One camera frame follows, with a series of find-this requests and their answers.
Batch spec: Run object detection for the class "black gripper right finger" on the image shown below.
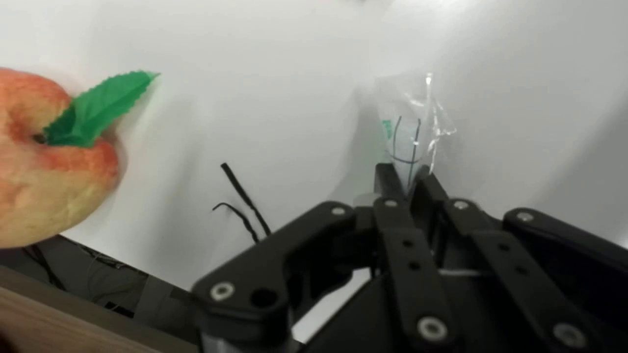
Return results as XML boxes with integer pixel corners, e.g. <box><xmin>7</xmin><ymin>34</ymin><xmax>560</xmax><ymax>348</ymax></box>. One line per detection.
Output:
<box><xmin>409</xmin><ymin>162</ymin><xmax>628</xmax><ymax>353</ymax></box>

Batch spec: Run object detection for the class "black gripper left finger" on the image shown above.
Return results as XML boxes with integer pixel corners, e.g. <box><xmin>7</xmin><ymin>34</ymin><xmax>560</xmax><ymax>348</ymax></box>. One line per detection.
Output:
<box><xmin>192</xmin><ymin>162</ymin><xmax>462</xmax><ymax>353</ymax></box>

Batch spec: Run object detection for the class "thin black twist tie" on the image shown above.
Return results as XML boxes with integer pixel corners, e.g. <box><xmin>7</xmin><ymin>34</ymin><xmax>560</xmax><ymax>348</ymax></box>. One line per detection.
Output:
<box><xmin>211</xmin><ymin>160</ymin><xmax>272</xmax><ymax>244</ymax></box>

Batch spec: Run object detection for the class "wooden desk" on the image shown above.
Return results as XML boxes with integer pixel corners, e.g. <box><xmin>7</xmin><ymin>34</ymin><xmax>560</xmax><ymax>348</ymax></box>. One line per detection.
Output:
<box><xmin>0</xmin><ymin>262</ymin><xmax>197</xmax><ymax>353</ymax></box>

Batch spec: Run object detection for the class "toy peach with green leaf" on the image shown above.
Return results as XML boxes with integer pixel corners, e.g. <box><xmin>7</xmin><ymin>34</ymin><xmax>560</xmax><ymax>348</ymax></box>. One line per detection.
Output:
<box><xmin>0</xmin><ymin>66</ymin><xmax>160</xmax><ymax>250</ymax></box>

